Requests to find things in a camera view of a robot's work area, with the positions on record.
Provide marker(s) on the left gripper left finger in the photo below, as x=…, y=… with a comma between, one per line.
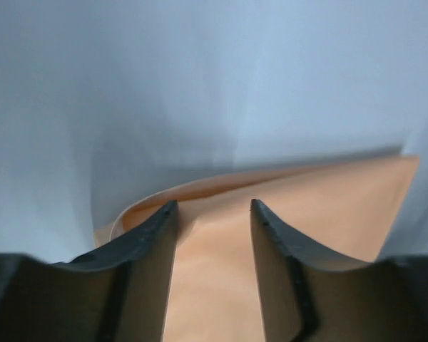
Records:
x=117, y=292

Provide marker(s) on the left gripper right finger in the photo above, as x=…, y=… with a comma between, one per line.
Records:
x=309, y=292

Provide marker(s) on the peach cloth napkin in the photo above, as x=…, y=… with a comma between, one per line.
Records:
x=229, y=279

